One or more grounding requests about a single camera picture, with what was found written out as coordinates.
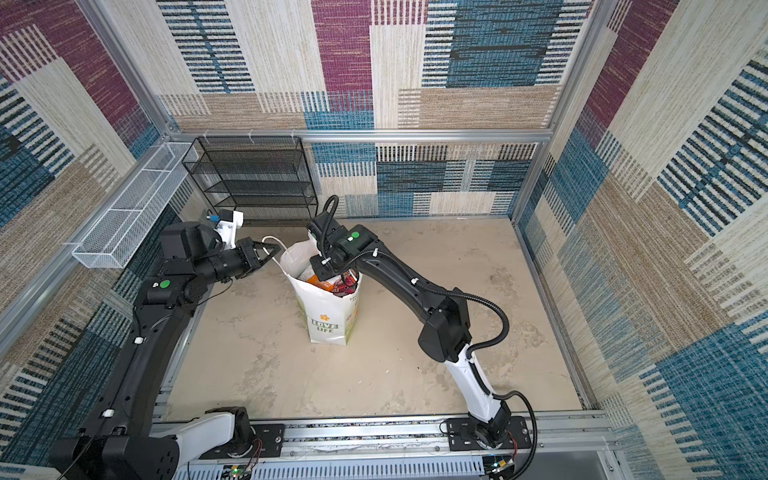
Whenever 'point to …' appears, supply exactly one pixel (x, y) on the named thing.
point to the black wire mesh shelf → (266, 179)
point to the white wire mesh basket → (116, 235)
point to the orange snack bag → (315, 281)
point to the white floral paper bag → (328, 316)
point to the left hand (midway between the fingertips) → (279, 243)
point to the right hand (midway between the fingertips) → (326, 272)
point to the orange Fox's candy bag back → (328, 286)
